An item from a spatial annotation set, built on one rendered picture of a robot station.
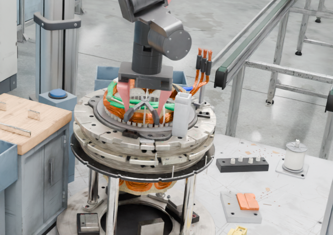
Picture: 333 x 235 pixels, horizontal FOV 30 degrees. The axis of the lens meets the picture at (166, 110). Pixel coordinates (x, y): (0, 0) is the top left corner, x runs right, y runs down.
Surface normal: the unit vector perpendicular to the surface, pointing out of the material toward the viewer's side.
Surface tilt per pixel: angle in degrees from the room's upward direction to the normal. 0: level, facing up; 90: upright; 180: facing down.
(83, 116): 0
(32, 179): 90
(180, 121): 90
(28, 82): 0
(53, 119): 0
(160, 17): 21
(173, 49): 90
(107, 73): 90
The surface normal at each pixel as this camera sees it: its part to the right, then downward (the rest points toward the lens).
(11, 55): 0.93, 0.22
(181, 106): -0.25, 0.38
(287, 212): 0.09, -0.91
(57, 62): 0.54, 0.39
